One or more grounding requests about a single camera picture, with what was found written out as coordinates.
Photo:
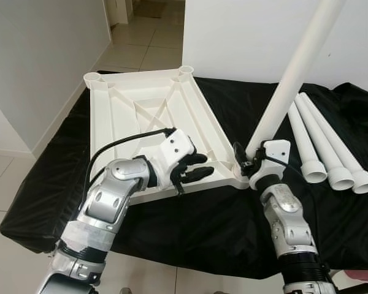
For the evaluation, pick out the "white plastic table top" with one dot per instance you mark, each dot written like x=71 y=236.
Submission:
x=141 y=104

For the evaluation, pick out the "pink stool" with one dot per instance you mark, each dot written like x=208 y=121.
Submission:
x=362 y=275

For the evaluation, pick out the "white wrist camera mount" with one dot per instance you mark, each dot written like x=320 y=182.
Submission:
x=276 y=152
x=175 y=147

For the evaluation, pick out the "white plastic table leg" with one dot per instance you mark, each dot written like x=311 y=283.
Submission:
x=337 y=138
x=294 y=73
x=322 y=141
x=303 y=141

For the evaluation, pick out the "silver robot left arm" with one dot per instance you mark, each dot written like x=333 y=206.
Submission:
x=110 y=196

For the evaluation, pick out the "black table cloth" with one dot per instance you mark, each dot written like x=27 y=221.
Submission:
x=190 y=226

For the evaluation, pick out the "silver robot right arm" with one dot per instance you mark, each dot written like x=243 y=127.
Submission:
x=288 y=220

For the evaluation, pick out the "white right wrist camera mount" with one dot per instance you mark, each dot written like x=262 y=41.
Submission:
x=276 y=152

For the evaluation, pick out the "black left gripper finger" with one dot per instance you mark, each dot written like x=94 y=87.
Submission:
x=197 y=158
x=201 y=174

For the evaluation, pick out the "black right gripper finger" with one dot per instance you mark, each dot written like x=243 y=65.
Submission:
x=240 y=155

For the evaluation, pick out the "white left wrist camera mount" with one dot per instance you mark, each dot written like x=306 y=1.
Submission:
x=175 y=147

